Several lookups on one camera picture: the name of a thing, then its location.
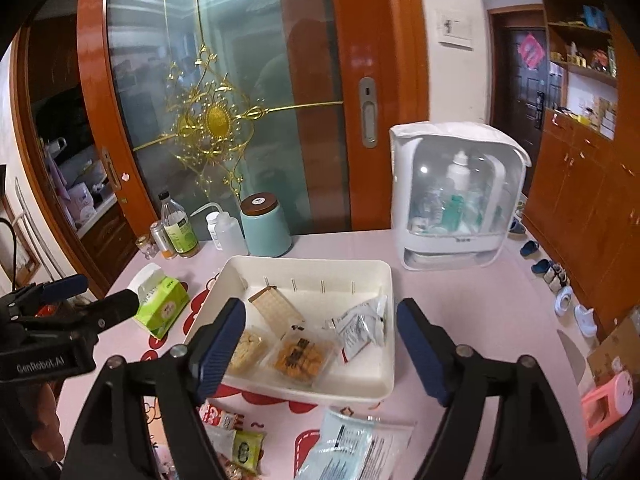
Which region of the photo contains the white wall switch panel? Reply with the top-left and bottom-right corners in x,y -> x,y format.
436,9 -> 475,50

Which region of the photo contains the wooden sliding glass door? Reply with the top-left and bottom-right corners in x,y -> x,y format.
75,0 -> 431,241

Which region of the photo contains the wooden cabinet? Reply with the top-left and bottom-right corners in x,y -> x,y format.
520,0 -> 640,331

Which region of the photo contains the pink plastic stool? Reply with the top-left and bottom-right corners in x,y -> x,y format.
580,370 -> 635,438

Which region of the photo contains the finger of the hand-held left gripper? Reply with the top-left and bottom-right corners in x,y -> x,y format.
21,290 -> 141,336
0,274 -> 89,322

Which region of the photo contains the white plastic tray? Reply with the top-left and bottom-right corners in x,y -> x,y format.
182,255 -> 396,405

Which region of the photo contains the green tissue pack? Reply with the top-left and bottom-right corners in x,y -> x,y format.
125,262 -> 191,341

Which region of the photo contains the cardboard box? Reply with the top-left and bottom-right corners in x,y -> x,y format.
586,317 -> 640,386

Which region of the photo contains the dark entry door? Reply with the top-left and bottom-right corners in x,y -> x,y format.
502,25 -> 548,161

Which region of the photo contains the teal canister with brown lid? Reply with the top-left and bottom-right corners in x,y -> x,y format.
240,192 -> 293,258

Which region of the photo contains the clear pale blue packet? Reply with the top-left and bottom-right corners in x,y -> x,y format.
292,407 -> 416,480

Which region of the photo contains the person's left hand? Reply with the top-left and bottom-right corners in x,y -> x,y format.
29,385 -> 67,461

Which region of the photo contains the teal box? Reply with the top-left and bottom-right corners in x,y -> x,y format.
582,5 -> 608,31

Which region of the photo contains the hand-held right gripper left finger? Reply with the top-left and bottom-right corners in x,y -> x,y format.
59,298 -> 247,480

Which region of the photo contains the white bottle sterilizer cabinet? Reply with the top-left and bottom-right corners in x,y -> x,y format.
389,121 -> 532,272

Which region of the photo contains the white squeeze bottle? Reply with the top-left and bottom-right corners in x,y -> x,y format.
192,202 -> 249,257

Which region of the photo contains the glass bottle with green label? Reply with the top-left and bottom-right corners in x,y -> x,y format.
158,191 -> 200,259

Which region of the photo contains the black cable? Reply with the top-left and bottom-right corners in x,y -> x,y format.
0,217 -> 22,273

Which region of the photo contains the small metal can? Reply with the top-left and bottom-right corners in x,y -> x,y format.
150,220 -> 177,260

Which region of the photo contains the red and white cookie packet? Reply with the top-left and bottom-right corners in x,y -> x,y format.
200,402 -> 241,431

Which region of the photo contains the white printed sachet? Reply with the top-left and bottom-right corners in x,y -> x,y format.
327,304 -> 382,365
364,295 -> 389,347

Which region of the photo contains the teal bottle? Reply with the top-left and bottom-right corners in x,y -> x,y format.
442,195 -> 463,228

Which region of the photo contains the row of shoes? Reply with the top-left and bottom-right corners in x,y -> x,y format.
507,200 -> 599,338

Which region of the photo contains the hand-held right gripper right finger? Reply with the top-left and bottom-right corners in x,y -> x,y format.
396,298 -> 583,480

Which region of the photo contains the white plastic bottle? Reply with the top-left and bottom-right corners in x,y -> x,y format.
445,152 -> 473,196

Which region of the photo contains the clear pack of orange cookies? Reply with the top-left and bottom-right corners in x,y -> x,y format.
264,327 -> 337,388

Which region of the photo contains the beige waffle packet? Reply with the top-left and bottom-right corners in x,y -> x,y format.
248,285 -> 307,336

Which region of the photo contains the clear pack of yellow crackers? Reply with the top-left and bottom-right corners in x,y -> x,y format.
225,325 -> 273,376

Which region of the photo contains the green snack packet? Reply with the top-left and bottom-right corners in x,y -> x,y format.
232,430 -> 266,476

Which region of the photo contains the red paper door decoration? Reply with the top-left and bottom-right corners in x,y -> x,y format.
517,32 -> 543,68

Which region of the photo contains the metal door handle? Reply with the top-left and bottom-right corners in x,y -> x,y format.
359,77 -> 378,148

